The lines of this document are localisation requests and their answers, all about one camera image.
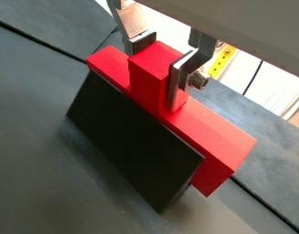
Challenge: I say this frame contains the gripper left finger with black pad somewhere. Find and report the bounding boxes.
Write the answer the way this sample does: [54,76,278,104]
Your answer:
[107,0,156,56]

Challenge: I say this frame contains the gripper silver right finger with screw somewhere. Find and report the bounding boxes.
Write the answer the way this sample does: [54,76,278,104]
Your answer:
[166,28,218,112]

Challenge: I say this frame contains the red interlocking block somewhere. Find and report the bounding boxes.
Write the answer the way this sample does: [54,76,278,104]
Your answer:
[87,41,257,196]

